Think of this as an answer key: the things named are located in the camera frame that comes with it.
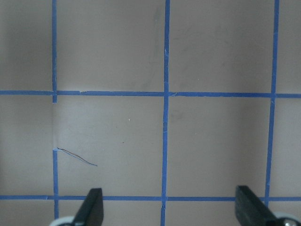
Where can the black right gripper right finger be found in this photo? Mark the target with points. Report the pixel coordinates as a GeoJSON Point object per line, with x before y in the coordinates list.
{"type": "Point", "coordinates": [250, 210]}

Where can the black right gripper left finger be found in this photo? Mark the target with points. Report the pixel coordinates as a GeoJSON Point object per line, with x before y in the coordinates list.
{"type": "Point", "coordinates": [91, 212]}

